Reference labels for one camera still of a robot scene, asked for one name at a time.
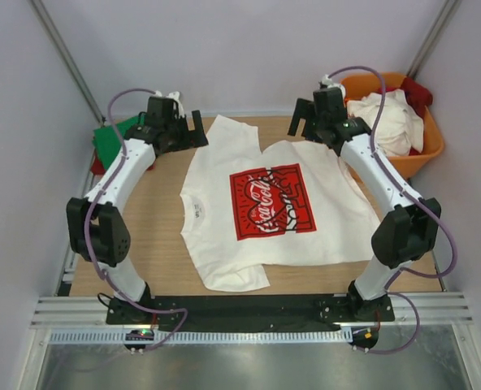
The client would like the aluminium frame rail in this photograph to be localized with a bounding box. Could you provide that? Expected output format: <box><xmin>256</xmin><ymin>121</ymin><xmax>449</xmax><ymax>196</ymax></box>
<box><xmin>32</xmin><ymin>292</ymin><xmax>472</xmax><ymax>332</ymax></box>

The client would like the orange plastic laundry basket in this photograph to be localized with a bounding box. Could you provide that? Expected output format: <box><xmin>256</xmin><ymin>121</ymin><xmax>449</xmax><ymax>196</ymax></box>
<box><xmin>341</xmin><ymin>72</ymin><xmax>444</xmax><ymax>179</ymax></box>

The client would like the dark red garment in basket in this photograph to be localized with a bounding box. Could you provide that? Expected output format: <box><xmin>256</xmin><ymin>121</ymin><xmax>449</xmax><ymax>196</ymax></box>
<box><xmin>401</xmin><ymin>77</ymin><xmax>433</xmax><ymax>119</ymax></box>

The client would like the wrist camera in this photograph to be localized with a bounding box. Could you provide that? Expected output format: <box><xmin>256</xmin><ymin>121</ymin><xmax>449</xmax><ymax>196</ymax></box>
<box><xmin>318</xmin><ymin>74</ymin><xmax>346</xmax><ymax>98</ymax></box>
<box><xmin>155</xmin><ymin>90</ymin><xmax>184</xmax><ymax>117</ymax></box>

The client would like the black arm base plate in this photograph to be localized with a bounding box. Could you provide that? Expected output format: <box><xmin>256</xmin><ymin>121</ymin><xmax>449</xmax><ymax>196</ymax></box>
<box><xmin>105</xmin><ymin>292</ymin><xmax>396</xmax><ymax>326</ymax></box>

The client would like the folded green t-shirt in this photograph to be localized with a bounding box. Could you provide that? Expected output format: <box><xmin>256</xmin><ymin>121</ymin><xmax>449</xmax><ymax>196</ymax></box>
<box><xmin>93</xmin><ymin>116</ymin><xmax>143</xmax><ymax>170</ymax></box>

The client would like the left aluminium corner post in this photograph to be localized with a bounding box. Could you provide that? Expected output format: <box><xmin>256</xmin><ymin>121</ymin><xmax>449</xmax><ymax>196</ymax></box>
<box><xmin>28</xmin><ymin>0</ymin><xmax>106</xmax><ymax>125</ymax></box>

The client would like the white crumpled t-shirt in basket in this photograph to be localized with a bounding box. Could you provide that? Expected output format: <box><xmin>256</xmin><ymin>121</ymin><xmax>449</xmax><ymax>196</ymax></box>
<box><xmin>347</xmin><ymin>89</ymin><xmax>424</xmax><ymax>157</ymax></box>

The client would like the right aluminium corner post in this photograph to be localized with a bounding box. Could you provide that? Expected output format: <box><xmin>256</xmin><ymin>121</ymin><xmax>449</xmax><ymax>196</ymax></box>
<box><xmin>406</xmin><ymin>0</ymin><xmax>462</xmax><ymax>80</ymax></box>

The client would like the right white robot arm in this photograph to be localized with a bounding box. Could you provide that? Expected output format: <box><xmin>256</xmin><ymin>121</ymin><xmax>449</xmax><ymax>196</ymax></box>
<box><xmin>288</xmin><ymin>87</ymin><xmax>441</xmax><ymax>322</ymax></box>

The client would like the aluminium corner post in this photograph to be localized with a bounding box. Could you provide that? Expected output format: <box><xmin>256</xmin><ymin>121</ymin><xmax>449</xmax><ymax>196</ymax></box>
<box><xmin>406</xmin><ymin>0</ymin><xmax>462</xmax><ymax>80</ymax></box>
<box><xmin>28</xmin><ymin>0</ymin><xmax>106</xmax><ymax>125</ymax></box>

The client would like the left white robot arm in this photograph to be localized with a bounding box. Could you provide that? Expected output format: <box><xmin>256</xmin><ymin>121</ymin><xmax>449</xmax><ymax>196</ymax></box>
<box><xmin>66</xmin><ymin>90</ymin><xmax>208</xmax><ymax>313</ymax></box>

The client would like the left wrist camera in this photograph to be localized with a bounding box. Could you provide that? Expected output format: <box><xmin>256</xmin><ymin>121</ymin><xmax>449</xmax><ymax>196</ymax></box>
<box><xmin>155</xmin><ymin>90</ymin><xmax>184</xmax><ymax>117</ymax></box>

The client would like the folded red t-shirt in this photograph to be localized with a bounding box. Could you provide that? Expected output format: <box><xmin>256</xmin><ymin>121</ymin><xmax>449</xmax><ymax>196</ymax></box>
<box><xmin>90</xmin><ymin>157</ymin><xmax>106</xmax><ymax>176</ymax></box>

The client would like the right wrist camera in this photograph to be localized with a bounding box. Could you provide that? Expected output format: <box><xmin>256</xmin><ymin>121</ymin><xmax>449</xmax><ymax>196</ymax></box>
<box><xmin>318</xmin><ymin>74</ymin><xmax>346</xmax><ymax>98</ymax></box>

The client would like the white Coca-Cola print t-shirt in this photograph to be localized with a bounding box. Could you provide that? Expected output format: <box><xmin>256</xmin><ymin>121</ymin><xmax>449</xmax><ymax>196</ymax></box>
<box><xmin>180</xmin><ymin>115</ymin><xmax>379</xmax><ymax>293</ymax></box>

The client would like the white slotted cable duct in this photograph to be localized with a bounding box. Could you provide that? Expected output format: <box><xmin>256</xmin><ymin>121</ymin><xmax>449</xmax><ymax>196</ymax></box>
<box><xmin>50</xmin><ymin>327</ymin><xmax>353</xmax><ymax>345</ymax></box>

